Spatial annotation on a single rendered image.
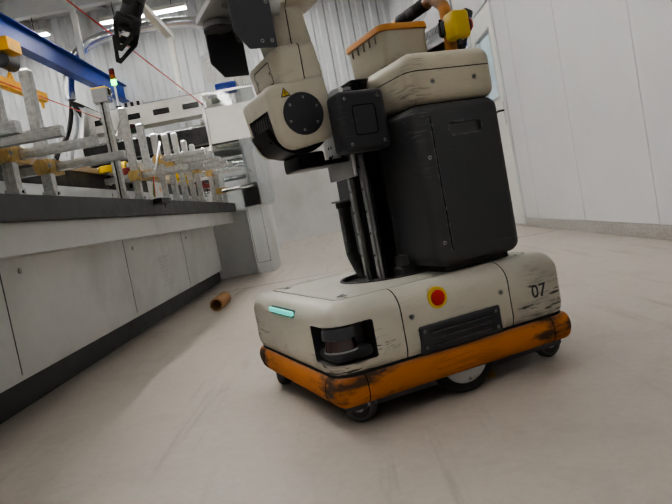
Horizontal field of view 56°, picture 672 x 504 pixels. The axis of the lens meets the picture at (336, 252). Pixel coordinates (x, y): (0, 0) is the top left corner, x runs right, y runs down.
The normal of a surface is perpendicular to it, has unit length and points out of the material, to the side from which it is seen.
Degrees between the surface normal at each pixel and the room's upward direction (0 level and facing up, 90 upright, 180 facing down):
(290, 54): 90
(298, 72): 90
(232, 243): 90
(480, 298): 90
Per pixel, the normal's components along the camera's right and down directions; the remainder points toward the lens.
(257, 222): 0.00, 0.07
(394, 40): 0.40, 0.03
